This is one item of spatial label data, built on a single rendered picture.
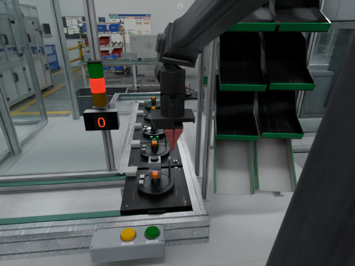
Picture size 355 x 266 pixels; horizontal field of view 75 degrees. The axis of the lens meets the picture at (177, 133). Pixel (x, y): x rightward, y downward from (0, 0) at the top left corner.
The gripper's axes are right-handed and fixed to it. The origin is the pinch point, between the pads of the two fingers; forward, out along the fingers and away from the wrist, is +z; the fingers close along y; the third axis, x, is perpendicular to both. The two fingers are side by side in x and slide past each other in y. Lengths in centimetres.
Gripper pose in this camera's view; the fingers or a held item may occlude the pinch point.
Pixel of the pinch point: (172, 146)
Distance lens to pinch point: 59.5
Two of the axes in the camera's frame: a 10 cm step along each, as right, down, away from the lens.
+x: 1.0, 4.3, -9.0
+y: -10.0, 0.3, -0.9
